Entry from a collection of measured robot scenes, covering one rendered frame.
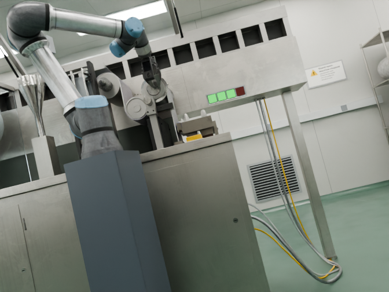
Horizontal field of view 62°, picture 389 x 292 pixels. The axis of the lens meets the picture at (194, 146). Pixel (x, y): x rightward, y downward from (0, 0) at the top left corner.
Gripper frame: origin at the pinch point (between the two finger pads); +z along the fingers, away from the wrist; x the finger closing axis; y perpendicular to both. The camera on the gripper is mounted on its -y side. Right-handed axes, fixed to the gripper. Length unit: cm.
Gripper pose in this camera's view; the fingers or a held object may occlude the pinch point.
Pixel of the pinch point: (156, 87)
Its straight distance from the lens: 172.8
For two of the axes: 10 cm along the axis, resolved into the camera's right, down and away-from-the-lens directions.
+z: 2.1, 6.7, 7.1
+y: -1.3, -7.0, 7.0
